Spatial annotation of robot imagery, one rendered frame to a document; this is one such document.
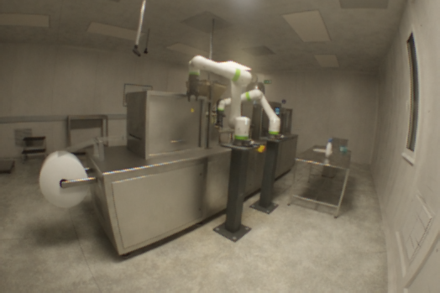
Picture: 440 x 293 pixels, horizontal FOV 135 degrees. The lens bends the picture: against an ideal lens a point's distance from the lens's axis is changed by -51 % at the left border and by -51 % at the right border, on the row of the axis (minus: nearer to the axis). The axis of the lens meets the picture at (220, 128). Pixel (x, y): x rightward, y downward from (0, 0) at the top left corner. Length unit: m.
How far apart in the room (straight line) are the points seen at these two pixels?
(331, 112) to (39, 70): 8.01
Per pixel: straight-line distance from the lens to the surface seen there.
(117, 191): 1.33
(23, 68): 5.39
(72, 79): 5.26
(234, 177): 1.70
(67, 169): 1.51
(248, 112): 2.85
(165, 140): 1.63
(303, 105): 6.21
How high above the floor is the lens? 1.23
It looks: 6 degrees down
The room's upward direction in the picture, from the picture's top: 4 degrees clockwise
